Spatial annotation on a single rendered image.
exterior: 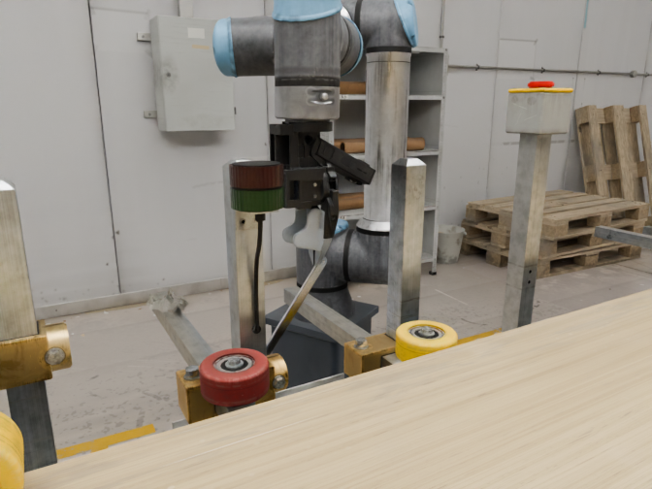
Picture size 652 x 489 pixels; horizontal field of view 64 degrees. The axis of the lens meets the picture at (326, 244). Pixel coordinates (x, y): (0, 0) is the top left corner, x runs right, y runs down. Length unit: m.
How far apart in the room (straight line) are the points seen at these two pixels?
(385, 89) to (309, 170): 0.67
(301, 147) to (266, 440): 0.40
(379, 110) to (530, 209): 0.57
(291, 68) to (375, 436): 0.46
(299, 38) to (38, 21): 2.62
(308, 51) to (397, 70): 0.68
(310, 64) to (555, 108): 0.40
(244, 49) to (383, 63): 0.56
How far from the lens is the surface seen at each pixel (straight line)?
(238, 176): 0.57
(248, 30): 0.88
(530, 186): 0.92
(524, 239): 0.94
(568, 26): 5.29
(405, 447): 0.50
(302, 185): 0.72
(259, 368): 0.61
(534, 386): 0.63
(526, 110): 0.91
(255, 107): 3.47
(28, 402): 0.64
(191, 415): 0.68
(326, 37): 0.72
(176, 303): 0.92
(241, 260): 0.63
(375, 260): 1.40
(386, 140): 1.36
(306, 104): 0.71
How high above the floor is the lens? 1.20
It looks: 15 degrees down
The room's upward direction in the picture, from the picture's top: straight up
